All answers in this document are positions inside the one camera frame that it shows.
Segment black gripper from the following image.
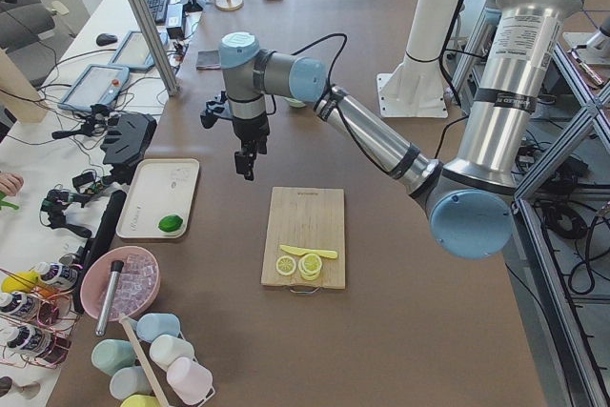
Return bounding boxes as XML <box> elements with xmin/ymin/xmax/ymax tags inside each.
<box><xmin>233</xmin><ymin>112</ymin><xmax>270</xmax><ymax>181</ymax></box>

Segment green ceramic bowl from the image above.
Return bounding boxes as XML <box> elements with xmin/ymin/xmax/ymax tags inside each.
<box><xmin>285</xmin><ymin>97</ymin><xmax>307</xmax><ymax>109</ymax></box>

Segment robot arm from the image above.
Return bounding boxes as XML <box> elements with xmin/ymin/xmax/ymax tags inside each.
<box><xmin>218</xmin><ymin>0</ymin><xmax>585</xmax><ymax>258</ymax></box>

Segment pink bowl of ice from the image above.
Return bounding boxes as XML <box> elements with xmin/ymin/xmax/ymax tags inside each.
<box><xmin>80</xmin><ymin>246</ymin><xmax>160</xmax><ymax>321</ymax></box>

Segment person's hand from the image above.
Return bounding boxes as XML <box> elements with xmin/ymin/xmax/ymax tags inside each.
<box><xmin>0</xmin><ymin>172</ymin><xmax>24</xmax><ymax>196</ymax></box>

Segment bamboo cutting board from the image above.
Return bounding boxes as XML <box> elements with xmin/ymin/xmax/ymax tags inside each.
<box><xmin>261</xmin><ymin>187</ymin><xmax>346</xmax><ymax>290</ymax></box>

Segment grey folded cloth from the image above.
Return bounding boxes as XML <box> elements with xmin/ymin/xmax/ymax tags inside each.
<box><xmin>195</xmin><ymin>50</ymin><xmax>221</xmax><ymax>71</ymax></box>

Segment cream rabbit tray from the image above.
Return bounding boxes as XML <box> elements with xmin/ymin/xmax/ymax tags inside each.
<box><xmin>115</xmin><ymin>158</ymin><xmax>199</xmax><ymax>240</ymax></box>

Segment green lime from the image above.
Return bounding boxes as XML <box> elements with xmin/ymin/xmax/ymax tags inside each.
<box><xmin>157</xmin><ymin>214</ymin><xmax>184</xmax><ymax>234</ymax></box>

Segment lemon slice near edge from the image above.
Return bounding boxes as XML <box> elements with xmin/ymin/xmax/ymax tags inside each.
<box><xmin>275</xmin><ymin>255</ymin><xmax>297</xmax><ymax>276</ymax></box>

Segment black angular device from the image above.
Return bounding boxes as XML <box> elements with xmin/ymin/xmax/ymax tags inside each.
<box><xmin>101</xmin><ymin>112</ymin><xmax>157</xmax><ymax>185</ymax></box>

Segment stacked lemon slices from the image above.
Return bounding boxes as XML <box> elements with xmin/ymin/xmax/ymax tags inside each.
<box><xmin>298</xmin><ymin>253</ymin><xmax>323</xmax><ymax>281</ymax></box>

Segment yellow plastic knife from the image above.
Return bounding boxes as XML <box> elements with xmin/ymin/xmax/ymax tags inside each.
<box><xmin>279</xmin><ymin>244</ymin><xmax>338</xmax><ymax>259</ymax></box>

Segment black long bar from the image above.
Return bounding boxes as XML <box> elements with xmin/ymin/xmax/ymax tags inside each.
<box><xmin>72</xmin><ymin>190</ymin><xmax>127</xmax><ymax>315</ymax></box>

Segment far teach pendant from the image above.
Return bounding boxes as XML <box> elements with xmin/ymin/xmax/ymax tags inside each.
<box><xmin>109</xmin><ymin>31</ymin><xmax>154</xmax><ymax>73</ymax></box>

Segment teach pendant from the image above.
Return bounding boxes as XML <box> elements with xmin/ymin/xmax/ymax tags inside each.
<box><xmin>58</xmin><ymin>64</ymin><xmax>130</xmax><ymax>112</ymax></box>
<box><xmin>109</xmin><ymin>31</ymin><xmax>154</xmax><ymax>73</ymax></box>

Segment near teach pendant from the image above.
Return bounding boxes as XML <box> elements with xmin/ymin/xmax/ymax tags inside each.
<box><xmin>58</xmin><ymin>64</ymin><xmax>130</xmax><ymax>112</ymax></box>

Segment steel muddler black tip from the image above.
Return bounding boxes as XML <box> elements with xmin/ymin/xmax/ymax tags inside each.
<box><xmin>94</xmin><ymin>260</ymin><xmax>124</xmax><ymax>337</ymax></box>

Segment black computer mouse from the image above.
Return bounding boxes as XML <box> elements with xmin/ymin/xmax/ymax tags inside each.
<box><xmin>95</xmin><ymin>33</ymin><xmax>118</xmax><ymax>47</ymax></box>

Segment blue pastel cup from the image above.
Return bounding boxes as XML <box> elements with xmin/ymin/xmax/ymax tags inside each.
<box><xmin>136</xmin><ymin>313</ymin><xmax>181</xmax><ymax>343</ymax></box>

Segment white pastel cup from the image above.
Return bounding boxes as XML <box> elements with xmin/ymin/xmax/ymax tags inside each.
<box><xmin>149</xmin><ymin>335</ymin><xmax>195</xmax><ymax>371</ymax></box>

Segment pink pastel cup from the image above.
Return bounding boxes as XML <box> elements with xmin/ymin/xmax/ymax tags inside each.
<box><xmin>166</xmin><ymin>356</ymin><xmax>213</xmax><ymax>405</ymax></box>

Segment green pastel cup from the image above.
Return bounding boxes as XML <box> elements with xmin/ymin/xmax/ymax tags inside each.
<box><xmin>91</xmin><ymin>339</ymin><xmax>136</xmax><ymax>376</ymax></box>

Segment grey-blue pastel cup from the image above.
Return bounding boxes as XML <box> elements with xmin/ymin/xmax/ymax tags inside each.
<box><xmin>110</xmin><ymin>366</ymin><xmax>153</xmax><ymax>400</ymax></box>

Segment yellow pastel cup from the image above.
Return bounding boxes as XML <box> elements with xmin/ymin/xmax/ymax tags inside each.
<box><xmin>120</xmin><ymin>394</ymin><xmax>160</xmax><ymax>407</ymax></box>

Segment aluminium frame post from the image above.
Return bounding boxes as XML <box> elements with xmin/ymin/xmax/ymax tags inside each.
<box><xmin>128</xmin><ymin>0</ymin><xmax>179</xmax><ymax>96</ymax></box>

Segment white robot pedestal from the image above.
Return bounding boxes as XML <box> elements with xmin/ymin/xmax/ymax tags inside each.
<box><xmin>377</xmin><ymin>0</ymin><xmax>460</xmax><ymax>118</ymax></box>

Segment copper wire bottle rack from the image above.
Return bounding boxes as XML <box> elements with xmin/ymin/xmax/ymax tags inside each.
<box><xmin>1</xmin><ymin>262</ymin><xmax>78</xmax><ymax>369</ymax></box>

